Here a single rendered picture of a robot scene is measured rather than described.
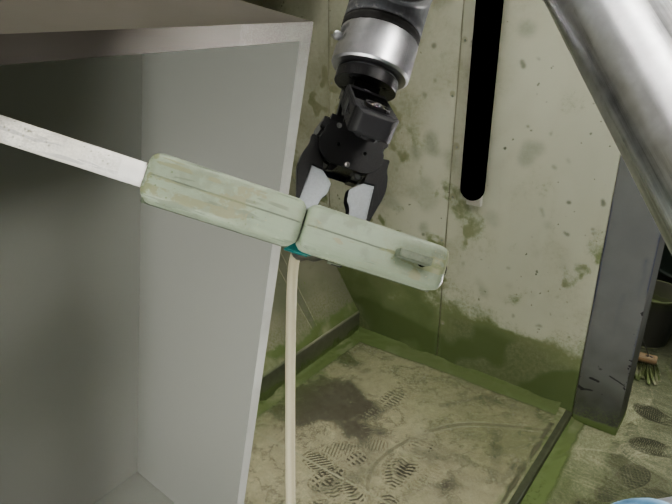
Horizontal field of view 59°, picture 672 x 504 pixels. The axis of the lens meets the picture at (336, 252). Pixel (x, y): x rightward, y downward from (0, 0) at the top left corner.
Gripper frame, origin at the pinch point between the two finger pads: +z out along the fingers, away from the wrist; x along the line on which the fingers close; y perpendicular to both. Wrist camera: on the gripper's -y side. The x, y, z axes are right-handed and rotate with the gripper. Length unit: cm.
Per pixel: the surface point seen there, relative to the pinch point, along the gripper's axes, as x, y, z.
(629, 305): -144, 135, -28
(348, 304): -64, 238, -1
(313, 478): -49, 157, 66
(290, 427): -8.9, 31.3, 25.1
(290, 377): -6.3, 29.6, 17.5
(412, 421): -89, 177, 40
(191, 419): 4, 76, 38
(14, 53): 31.4, -6.8, -7.2
